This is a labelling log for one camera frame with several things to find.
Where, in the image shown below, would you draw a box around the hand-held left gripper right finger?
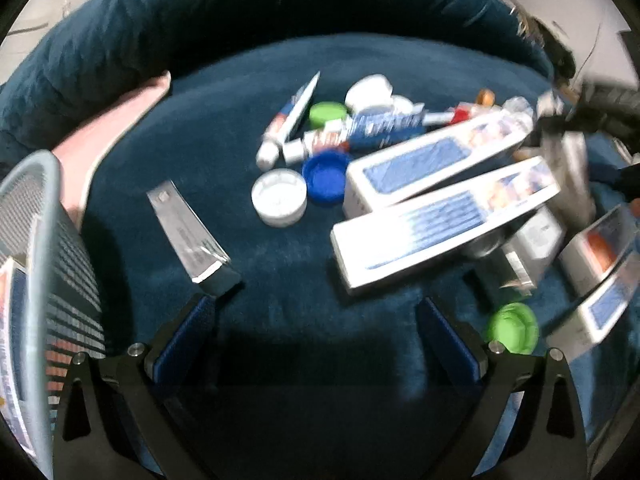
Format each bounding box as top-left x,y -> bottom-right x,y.
415,296 -> 588,480

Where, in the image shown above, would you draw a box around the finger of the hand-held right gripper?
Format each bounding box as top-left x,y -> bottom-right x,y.
537,87 -> 601,131

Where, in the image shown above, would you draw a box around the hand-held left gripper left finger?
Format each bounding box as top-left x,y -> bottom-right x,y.
52,290 -> 218,480

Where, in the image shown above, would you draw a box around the grey silver box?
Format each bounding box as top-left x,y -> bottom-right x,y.
542,130 -> 596,231

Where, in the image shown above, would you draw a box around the blue mesh basket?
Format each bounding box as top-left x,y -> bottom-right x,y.
0,150 -> 108,480

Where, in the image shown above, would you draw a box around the green bottle cap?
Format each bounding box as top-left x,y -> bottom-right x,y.
308,102 -> 349,129
487,302 -> 540,356

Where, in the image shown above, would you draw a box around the dark cloth pile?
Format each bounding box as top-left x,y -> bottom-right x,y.
520,15 -> 576,83

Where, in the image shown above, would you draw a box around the white box blue panel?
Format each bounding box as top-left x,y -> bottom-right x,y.
331,156 -> 561,295
345,110 -> 533,216

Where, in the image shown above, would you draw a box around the small white silver box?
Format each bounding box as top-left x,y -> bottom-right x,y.
502,207 -> 566,293

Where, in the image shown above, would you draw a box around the blue box orange circle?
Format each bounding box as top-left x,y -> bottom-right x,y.
545,255 -> 640,361
559,204 -> 640,297

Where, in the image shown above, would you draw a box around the white round cap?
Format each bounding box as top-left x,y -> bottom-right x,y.
251,169 -> 308,227

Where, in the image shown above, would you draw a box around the boxes inside basket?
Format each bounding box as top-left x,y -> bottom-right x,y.
0,257 -> 31,461

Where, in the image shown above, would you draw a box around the blue bottle cap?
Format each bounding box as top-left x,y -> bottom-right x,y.
302,151 -> 351,206

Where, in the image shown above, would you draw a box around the pink towel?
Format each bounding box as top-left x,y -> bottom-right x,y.
50,71 -> 172,226

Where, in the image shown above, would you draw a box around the white jar lid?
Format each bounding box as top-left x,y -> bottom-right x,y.
345,75 -> 395,112

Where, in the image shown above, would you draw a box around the white blue ointment tube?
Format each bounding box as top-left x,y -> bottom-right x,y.
256,71 -> 321,171

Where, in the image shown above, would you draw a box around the dark blue rolled duvet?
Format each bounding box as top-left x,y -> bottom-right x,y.
0,0 -> 556,161

